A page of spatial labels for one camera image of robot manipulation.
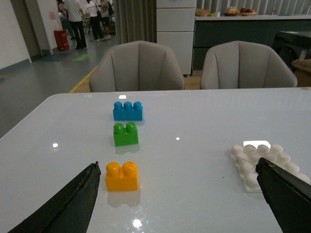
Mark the green toy block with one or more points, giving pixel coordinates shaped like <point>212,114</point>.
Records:
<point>125,134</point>

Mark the fruit bowl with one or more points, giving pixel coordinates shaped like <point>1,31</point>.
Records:
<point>247,12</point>

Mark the blue toy block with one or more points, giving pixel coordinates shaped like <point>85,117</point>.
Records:
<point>127,111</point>

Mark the grey armchair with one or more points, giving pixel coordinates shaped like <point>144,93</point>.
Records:
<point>240,64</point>
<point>137,66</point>

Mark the grey curtain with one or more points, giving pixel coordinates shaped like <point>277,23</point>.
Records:
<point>135,20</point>

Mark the person in black trousers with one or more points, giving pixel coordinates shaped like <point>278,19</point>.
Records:
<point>76,17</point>

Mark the right grey armchair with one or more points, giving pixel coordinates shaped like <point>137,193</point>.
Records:
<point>240,64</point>

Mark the yellow toy block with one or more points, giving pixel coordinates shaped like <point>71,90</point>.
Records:
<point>122,178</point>

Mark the left grey armchair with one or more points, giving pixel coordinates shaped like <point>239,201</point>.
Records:
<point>137,66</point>

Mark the person in white shirt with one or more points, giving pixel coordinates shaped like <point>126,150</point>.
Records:
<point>93,10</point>

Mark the dark counter cabinet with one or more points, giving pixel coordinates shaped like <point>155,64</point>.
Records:
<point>279,32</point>

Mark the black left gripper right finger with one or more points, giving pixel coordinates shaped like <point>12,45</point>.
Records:
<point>288,197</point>

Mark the white studded base plate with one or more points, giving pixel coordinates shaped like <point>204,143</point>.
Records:
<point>245,158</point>

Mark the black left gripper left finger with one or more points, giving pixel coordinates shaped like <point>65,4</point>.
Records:
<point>70,209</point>

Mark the red bin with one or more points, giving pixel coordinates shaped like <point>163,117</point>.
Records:
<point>61,40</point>

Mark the white drawer cabinet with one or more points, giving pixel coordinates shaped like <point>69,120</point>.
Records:
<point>175,21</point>

